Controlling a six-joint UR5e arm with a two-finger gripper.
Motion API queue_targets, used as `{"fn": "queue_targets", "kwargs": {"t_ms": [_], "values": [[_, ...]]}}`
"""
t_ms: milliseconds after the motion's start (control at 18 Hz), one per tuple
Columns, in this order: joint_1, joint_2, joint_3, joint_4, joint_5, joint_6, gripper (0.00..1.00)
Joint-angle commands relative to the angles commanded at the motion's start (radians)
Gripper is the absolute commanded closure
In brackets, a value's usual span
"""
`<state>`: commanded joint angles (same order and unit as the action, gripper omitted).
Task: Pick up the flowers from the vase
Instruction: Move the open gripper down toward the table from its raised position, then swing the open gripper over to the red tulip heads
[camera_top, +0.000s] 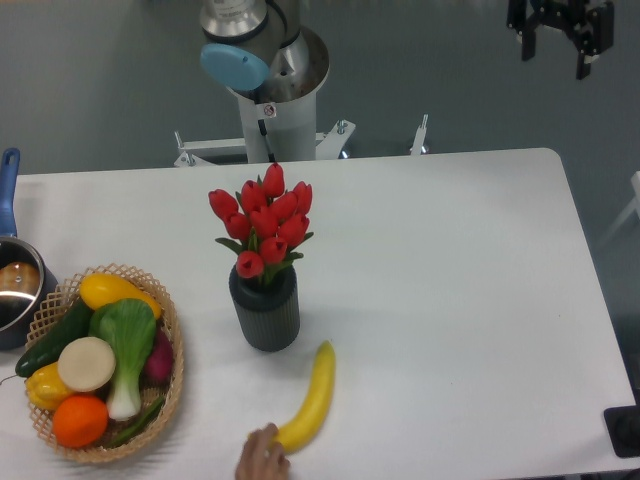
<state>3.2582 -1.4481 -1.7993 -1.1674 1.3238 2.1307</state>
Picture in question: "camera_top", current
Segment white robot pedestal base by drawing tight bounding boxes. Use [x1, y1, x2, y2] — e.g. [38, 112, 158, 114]
[172, 89, 431, 169]

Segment orange fruit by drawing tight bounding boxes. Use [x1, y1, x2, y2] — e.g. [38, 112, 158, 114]
[52, 394, 109, 448]

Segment person's hand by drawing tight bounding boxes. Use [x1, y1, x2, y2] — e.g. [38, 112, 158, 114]
[235, 423, 291, 480]

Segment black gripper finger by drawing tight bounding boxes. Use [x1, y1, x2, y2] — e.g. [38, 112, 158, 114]
[506, 0, 539, 61]
[569, 1, 615, 80]

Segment dark grey ribbed vase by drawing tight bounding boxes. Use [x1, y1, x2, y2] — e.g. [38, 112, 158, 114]
[229, 267, 300, 352]

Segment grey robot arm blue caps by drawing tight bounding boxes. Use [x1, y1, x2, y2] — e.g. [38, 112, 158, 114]
[199, 1, 615, 103]

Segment beige round bun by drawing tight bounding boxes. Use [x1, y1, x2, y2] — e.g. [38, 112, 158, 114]
[57, 336, 116, 392]

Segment woven wicker basket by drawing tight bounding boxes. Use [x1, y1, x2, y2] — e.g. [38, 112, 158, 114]
[26, 264, 184, 463]

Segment yellow bell pepper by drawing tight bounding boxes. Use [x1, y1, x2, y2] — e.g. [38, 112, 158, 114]
[25, 362, 75, 411]

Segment blue handled saucepan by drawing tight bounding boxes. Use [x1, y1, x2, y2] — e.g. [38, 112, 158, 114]
[1, 148, 57, 351]

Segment green bok choy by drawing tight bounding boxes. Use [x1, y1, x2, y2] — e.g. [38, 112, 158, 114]
[89, 298, 156, 421]

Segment white furniture leg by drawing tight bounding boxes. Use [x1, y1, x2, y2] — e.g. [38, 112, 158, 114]
[596, 171, 639, 250]

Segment black device at table edge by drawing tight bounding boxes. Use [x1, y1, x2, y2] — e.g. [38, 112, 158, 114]
[603, 405, 639, 458]

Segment green chili pepper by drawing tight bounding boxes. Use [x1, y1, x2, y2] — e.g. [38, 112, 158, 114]
[105, 396, 166, 449]

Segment yellow banana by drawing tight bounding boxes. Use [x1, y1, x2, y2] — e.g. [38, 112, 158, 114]
[275, 340, 337, 454]

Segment red tulip bouquet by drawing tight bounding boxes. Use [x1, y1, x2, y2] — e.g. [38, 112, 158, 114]
[208, 162, 313, 290]

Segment green cucumber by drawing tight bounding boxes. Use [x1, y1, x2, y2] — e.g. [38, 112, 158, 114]
[15, 299, 93, 378]

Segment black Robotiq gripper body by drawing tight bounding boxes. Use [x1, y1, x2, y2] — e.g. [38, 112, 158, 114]
[524, 0, 593, 33]

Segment yellow squash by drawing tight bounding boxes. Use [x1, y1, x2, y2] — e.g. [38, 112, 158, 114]
[79, 273, 162, 320]

